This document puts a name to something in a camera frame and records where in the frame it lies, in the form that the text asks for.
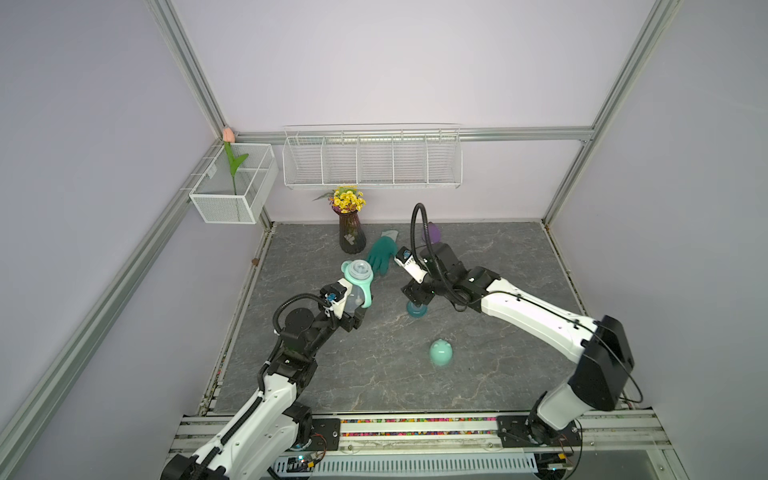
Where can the clear baby bottle body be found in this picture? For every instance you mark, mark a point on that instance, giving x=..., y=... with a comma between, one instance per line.
x=359, y=273

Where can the artificial pink tulip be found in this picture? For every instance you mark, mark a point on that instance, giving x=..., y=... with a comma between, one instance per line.
x=234, y=161

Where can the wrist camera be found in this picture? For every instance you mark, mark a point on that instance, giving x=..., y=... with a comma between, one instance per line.
x=335, y=296
x=407, y=260

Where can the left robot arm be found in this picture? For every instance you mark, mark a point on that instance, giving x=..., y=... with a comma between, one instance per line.
x=272, y=421

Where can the yellow flower bouquet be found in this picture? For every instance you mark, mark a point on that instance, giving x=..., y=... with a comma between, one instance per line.
x=344, y=199

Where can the green garden glove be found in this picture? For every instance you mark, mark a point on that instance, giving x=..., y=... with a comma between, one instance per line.
x=382, y=252

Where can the white wire wall shelf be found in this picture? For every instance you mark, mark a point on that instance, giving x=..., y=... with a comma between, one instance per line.
x=397, y=156

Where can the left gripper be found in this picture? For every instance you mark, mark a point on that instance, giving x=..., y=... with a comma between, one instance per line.
x=346, y=322

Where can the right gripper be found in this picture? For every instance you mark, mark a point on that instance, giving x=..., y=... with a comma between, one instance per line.
x=414, y=292

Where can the mint bottle cap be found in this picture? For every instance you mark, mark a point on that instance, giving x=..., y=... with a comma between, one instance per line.
x=441, y=353

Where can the white ventilated cable duct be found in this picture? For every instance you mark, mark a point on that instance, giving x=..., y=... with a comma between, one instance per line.
x=395, y=466

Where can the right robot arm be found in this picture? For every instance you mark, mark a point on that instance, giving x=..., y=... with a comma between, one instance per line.
x=598, y=348

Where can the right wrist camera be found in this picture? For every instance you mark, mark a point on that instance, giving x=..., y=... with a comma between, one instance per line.
x=407, y=260

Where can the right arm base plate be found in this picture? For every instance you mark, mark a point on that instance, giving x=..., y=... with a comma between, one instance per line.
x=519, y=430

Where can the green circuit board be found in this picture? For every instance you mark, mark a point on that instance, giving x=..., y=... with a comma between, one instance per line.
x=300, y=464

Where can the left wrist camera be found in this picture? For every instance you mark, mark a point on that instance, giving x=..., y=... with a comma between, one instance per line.
x=335, y=296

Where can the teal bottle collar with nipple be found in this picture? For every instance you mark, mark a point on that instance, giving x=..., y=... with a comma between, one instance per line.
x=416, y=310

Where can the white mesh wall basket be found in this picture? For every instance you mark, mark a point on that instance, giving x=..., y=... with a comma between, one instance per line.
x=212, y=193

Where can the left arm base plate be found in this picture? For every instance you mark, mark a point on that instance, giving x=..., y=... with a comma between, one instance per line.
x=318, y=434

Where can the dark glass vase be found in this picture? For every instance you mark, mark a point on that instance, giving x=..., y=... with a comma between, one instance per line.
x=352, y=238

